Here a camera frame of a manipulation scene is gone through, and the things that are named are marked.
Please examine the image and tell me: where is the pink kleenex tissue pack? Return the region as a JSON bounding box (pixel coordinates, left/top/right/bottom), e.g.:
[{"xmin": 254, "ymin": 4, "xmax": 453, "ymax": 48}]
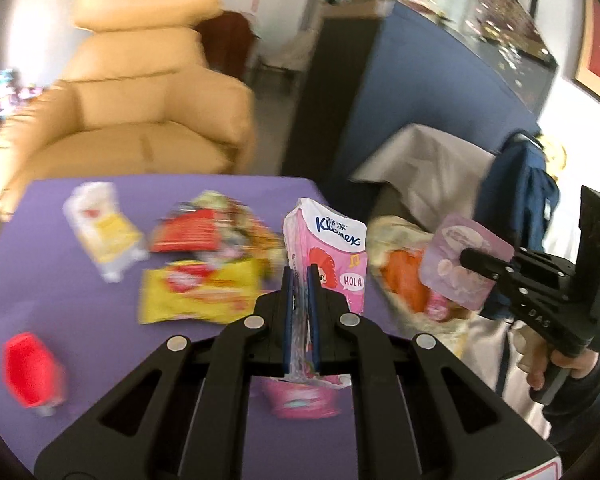
[{"xmin": 262, "ymin": 197, "xmax": 367, "ymax": 419}]

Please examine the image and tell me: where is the lilac yogurt lid wrapper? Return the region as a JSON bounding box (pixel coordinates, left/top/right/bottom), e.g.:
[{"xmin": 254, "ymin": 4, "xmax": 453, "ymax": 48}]
[{"xmin": 419, "ymin": 214, "xmax": 515, "ymax": 311}]

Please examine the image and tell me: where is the yellow nabati wafer bag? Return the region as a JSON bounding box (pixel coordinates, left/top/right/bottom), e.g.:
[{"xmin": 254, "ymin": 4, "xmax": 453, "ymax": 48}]
[{"xmin": 137, "ymin": 259, "xmax": 261, "ymax": 325}]

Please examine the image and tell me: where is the orange snack bag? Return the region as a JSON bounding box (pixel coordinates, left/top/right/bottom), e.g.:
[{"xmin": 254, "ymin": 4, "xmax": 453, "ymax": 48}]
[{"xmin": 380, "ymin": 249, "xmax": 430, "ymax": 313}]

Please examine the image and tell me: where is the green trash bag bin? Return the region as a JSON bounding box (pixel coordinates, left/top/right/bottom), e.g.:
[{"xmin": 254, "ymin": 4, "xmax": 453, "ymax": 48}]
[{"xmin": 367, "ymin": 214, "xmax": 474, "ymax": 356}]

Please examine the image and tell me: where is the right bare hand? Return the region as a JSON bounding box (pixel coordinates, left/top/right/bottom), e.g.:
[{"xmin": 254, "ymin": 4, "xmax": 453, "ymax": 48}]
[{"xmin": 514, "ymin": 334, "xmax": 600, "ymax": 394}]

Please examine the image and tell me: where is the gold floral crumpled wrapper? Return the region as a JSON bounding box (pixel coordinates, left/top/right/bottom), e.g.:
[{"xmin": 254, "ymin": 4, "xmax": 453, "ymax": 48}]
[{"xmin": 170, "ymin": 190, "xmax": 287, "ymax": 281}]

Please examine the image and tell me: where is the navy blue jacket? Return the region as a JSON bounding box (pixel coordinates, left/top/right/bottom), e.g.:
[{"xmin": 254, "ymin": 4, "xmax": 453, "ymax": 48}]
[{"xmin": 474, "ymin": 130, "xmax": 559, "ymax": 252}]

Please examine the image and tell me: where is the red snack wrapper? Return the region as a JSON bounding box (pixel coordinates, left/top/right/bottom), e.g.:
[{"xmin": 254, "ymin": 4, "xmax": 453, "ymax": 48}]
[{"xmin": 149, "ymin": 209, "xmax": 221, "ymax": 252}]

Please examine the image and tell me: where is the grey cloth on chair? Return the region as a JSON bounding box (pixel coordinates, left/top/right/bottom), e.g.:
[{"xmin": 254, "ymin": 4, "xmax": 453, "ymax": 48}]
[{"xmin": 351, "ymin": 124, "xmax": 494, "ymax": 232}]

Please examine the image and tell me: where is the white yellow clear package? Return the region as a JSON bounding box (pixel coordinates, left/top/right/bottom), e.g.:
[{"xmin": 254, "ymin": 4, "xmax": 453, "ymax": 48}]
[{"xmin": 62, "ymin": 181, "xmax": 149, "ymax": 283}]

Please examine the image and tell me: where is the blue partition panel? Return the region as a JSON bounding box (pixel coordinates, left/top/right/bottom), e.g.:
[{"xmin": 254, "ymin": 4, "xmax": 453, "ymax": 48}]
[{"xmin": 281, "ymin": 1, "xmax": 560, "ymax": 187}]

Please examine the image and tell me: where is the purple tablecloth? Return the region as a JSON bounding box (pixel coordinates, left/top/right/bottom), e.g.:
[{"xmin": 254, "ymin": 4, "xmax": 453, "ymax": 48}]
[{"xmin": 0, "ymin": 173, "xmax": 401, "ymax": 480}]

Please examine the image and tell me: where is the tan leather armchair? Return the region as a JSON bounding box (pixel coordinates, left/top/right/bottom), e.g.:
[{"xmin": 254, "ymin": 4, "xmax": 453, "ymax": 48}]
[{"xmin": 0, "ymin": 0, "xmax": 257, "ymax": 221}]

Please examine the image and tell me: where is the chair with brown cloth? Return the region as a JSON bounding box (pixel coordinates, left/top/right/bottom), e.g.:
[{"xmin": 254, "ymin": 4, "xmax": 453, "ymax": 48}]
[{"xmin": 195, "ymin": 11, "xmax": 257, "ymax": 79}]

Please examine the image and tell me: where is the red plastic cup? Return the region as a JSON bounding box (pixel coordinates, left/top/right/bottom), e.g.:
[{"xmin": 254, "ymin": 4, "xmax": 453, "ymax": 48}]
[{"xmin": 3, "ymin": 332, "xmax": 66, "ymax": 410}]

